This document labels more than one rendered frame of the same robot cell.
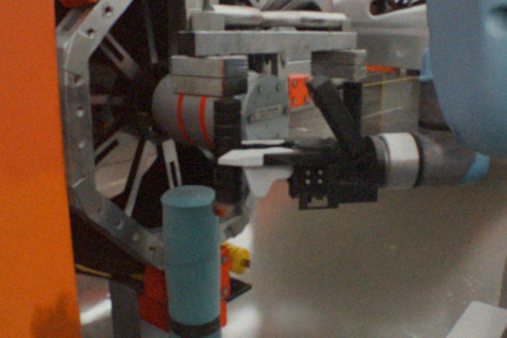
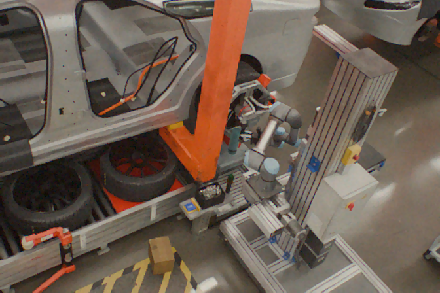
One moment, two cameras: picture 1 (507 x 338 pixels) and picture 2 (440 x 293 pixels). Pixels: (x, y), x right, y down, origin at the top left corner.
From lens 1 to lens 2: 335 cm
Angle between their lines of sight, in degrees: 30
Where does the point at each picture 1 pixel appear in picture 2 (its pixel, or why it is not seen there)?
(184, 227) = (234, 137)
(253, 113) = (251, 121)
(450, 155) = (275, 144)
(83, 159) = not seen: hidden behind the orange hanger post
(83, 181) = not seen: hidden behind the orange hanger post
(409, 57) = (375, 31)
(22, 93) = (219, 142)
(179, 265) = (232, 141)
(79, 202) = not seen: hidden behind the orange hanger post
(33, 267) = (216, 154)
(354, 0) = not seen: outside the picture
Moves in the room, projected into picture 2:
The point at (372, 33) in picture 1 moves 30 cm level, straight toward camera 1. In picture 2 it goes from (361, 15) to (353, 23)
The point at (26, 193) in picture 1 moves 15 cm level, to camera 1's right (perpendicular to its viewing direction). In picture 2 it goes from (217, 148) to (235, 155)
